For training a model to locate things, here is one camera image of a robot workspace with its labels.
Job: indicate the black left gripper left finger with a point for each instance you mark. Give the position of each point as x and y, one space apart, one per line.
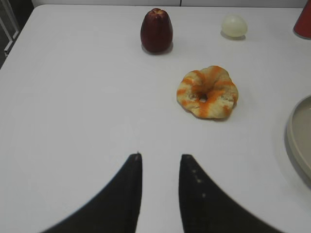
115 209

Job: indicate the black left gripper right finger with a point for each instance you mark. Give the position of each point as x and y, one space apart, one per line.
206 208

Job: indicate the beige round plate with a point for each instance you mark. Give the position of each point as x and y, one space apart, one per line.
298 139

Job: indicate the dark red wax apple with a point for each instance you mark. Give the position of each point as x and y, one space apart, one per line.
156 32

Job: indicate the pale white egg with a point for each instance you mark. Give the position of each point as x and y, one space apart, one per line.
234 26

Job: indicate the red can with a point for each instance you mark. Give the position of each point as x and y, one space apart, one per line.
302 27

